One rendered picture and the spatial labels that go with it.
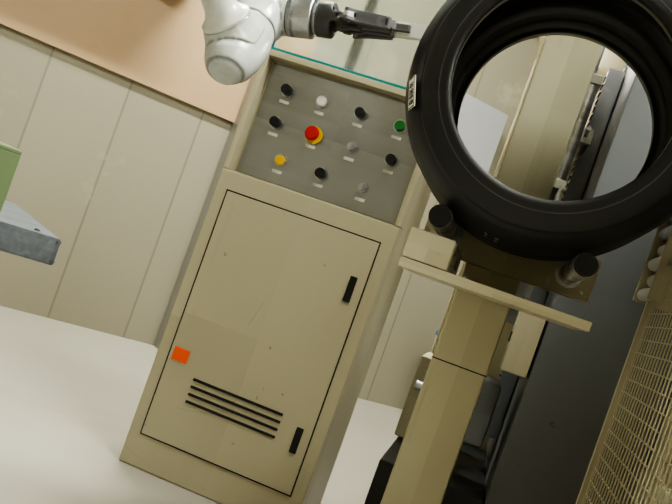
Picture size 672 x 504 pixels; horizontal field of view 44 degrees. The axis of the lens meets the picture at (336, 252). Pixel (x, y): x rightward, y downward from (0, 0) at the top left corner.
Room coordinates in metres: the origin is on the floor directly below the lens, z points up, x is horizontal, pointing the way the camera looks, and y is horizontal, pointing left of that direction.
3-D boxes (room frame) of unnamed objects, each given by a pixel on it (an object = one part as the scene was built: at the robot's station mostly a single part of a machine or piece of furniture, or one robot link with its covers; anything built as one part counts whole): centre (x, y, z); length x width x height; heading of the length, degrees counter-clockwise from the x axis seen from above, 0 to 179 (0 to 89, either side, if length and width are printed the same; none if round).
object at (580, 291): (1.88, -0.37, 0.90); 0.40 x 0.03 x 0.10; 78
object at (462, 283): (1.71, -0.34, 0.80); 0.37 x 0.36 x 0.02; 78
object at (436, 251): (1.73, -0.20, 0.84); 0.36 x 0.09 x 0.06; 168
